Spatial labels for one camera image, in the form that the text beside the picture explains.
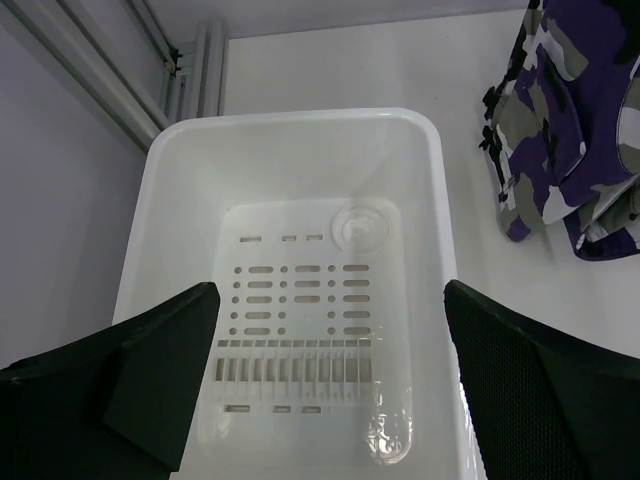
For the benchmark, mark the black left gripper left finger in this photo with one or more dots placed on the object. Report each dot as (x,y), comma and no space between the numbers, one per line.
(117,404)

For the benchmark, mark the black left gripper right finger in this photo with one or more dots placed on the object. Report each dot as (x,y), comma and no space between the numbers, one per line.
(544,404)

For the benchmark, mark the purple camouflage trousers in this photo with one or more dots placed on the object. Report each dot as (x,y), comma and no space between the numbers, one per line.
(562,127)

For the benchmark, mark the white plastic basket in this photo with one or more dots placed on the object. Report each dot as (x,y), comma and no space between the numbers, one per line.
(329,237)

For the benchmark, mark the aluminium frame post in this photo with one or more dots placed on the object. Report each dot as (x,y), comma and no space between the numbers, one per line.
(68,40)

